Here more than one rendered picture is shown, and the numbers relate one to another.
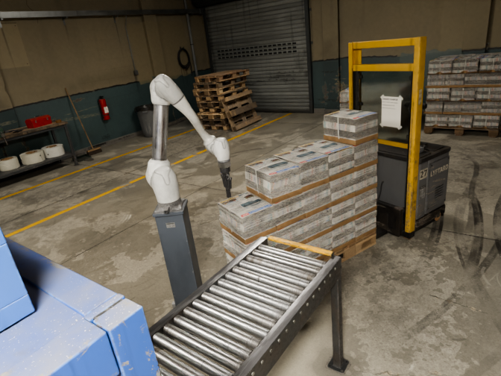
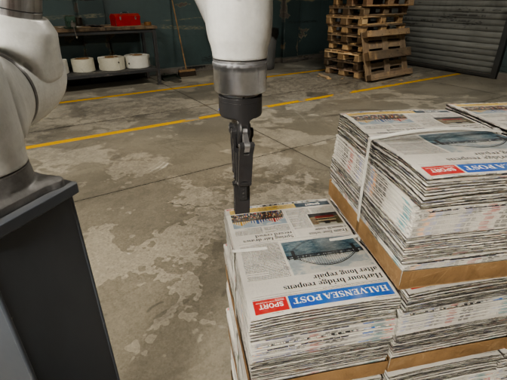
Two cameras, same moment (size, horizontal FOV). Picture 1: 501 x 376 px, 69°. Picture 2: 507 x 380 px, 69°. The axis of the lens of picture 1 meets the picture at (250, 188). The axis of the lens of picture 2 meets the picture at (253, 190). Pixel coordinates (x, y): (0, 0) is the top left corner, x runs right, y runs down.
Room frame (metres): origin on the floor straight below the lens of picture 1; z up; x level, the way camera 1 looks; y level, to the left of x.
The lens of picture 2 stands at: (1.90, -0.07, 1.31)
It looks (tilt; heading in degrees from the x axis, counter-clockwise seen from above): 28 degrees down; 19
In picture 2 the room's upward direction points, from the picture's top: straight up
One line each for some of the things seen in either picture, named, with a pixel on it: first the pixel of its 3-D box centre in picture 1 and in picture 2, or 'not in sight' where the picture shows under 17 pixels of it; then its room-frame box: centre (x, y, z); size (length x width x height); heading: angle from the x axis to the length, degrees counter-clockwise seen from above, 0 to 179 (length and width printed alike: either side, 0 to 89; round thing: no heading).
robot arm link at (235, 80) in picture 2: (224, 163); (240, 76); (2.49, 0.17, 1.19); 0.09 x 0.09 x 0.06
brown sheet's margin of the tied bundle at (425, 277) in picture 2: (281, 192); (446, 246); (2.60, -0.23, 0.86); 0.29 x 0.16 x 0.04; 119
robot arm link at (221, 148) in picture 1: (221, 148); (238, 4); (2.51, 0.17, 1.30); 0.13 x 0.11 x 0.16; 25
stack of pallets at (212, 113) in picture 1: (224, 99); (366, 35); (9.58, 0.40, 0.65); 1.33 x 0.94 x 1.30; 146
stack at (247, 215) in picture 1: (292, 230); (433, 341); (2.78, -0.32, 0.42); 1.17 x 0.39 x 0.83; 121
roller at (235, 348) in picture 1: (211, 336); not in sight; (1.28, 0.25, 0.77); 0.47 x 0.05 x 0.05; 52
